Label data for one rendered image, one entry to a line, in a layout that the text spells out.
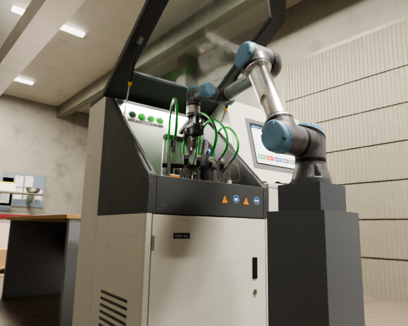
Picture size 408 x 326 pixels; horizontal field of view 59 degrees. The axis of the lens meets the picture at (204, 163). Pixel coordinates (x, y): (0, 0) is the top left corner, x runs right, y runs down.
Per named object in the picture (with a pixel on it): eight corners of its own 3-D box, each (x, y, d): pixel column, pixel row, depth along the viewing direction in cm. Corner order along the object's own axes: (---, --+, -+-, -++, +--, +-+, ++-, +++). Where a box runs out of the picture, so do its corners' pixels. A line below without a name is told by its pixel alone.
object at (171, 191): (155, 213, 147) (157, 174, 150) (150, 213, 151) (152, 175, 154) (263, 218, 183) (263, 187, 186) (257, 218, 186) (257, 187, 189)
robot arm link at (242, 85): (293, 52, 160) (227, 92, 199) (274, 44, 154) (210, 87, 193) (294, 76, 157) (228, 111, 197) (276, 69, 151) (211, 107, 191)
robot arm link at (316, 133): (333, 159, 136) (331, 125, 139) (309, 154, 129) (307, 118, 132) (308, 163, 146) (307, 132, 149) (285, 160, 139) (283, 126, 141)
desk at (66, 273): (72, 290, 420) (78, 219, 435) (148, 314, 310) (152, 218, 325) (-3, 298, 366) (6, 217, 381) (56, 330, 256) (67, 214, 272)
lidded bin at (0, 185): (11, 192, 939) (13, 184, 943) (15, 191, 913) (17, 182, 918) (-6, 191, 912) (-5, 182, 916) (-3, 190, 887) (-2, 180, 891)
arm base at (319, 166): (340, 185, 135) (339, 160, 137) (318, 182, 126) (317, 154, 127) (305, 188, 147) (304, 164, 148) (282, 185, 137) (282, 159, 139)
